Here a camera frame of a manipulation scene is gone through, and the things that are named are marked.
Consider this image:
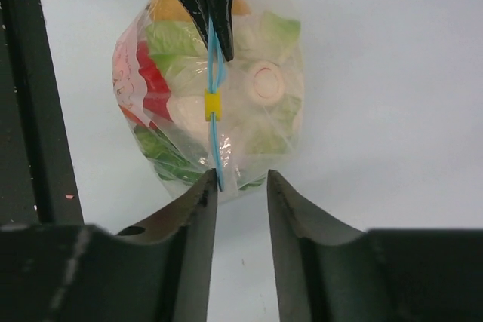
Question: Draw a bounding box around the green lettuce toy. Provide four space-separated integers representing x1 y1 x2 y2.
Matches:
134 21 286 189

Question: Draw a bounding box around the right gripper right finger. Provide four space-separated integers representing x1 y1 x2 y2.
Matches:
267 170 482 321

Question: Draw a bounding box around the white cauliflower toy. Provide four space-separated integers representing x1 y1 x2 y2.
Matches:
166 11 304 167

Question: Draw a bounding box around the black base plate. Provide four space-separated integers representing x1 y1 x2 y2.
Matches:
1 0 84 225

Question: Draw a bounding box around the red apple toy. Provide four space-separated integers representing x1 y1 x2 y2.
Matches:
136 41 171 121

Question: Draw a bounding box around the clear zip top bag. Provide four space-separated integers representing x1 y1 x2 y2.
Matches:
112 0 303 201

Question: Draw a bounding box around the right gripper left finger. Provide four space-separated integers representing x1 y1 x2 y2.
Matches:
1 170 218 321

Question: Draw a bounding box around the orange fruit toy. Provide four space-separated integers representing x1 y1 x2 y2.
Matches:
148 0 251 23

